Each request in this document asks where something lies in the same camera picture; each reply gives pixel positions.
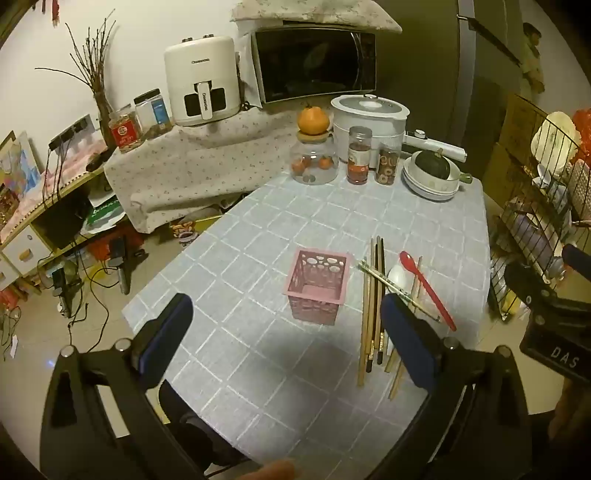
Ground black cable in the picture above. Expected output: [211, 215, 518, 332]
[65, 265, 121, 352]

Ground large orange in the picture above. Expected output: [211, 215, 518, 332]
[298, 105, 331, 136]

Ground white electric cooking pot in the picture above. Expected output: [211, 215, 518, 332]
[331, 94, 467, 164]

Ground person's left hand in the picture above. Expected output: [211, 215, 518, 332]
[233, 458, 296, 480]

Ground dark green squash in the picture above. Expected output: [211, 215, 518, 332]
[412, 150, 455, 180]

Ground pink plastic utensil basket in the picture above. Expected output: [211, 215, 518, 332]
[283, 249, 354, 326]

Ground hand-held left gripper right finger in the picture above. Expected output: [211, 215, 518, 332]
[369, 293, 552, 480]

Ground stack of white bowls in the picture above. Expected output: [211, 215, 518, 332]
[403, 157, 461, 201]

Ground black microwave oven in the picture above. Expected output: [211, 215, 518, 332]
[250, 21, 377, 106]

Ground yellow cartoon box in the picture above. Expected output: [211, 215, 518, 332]
[159, 212, 223, 246]

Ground cardboard box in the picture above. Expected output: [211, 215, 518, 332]
[481, 142, 527, 210]
[501, 93, 550, 155]

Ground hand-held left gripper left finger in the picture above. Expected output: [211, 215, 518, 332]
[41, 293, 218, 480]

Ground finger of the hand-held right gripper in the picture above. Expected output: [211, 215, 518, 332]
[561, 244, 591, 278]
[503, 262, 571, 308]

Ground white cabinet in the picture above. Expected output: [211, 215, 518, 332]
[0, 220, 52, 280]

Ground paper-wrapped chopsticks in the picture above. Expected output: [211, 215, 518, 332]
[359, 261, 441, 322]

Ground white plastic spoon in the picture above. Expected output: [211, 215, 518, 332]
[387, 265, 410, 305]

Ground floral cloth cover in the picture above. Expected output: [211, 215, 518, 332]
[231, 0, 402, 34]

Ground jar of red spice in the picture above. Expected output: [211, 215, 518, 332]
[347, 126, 373, 186]

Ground black device on floor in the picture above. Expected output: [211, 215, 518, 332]
[50, 267, 85, 320]
[107, 236, 134, 296]

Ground grey checked tablecloth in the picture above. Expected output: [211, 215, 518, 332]
[122, 173, 491, 468]

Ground white plates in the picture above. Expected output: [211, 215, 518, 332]
[531, 111, 581, 163]

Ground red plastic bag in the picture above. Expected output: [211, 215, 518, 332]
[571, 108, 591, 164]

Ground black chopstick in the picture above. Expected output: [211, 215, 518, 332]
[368, 236, 380, 374]
[377, 237, 385, 366]

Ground colourful picture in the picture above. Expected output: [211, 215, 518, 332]
[0, 131, 43, 201]

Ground dried branches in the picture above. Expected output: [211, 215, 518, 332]
[36, 9, 118, 151]

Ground grey refrigerator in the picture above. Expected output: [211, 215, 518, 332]
[376, 0, 527, 185]

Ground clear jar with red label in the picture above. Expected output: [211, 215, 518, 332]
[109, 104, 140, 154]

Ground white air fryer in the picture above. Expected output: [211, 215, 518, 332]
[163, 35, 242, 127]

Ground red plastic spoon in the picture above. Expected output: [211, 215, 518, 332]
[399, 251, 457, 332]

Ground floral tablecloth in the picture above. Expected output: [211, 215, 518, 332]
[104, 106, 338, 234]

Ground jar of dried slices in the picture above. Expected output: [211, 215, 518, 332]
[376, 142, 402, 186]

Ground black wire dish rack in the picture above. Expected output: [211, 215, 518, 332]
[488, 95, 591, 324]

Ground clear jar with blue label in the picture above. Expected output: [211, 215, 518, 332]
[134, 89, 171, 137]

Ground glass jar with cork lid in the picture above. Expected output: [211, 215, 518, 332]
[290, 131, 339, 186]

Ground black power strip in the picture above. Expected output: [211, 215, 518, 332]
[48, 114, 101, 151]

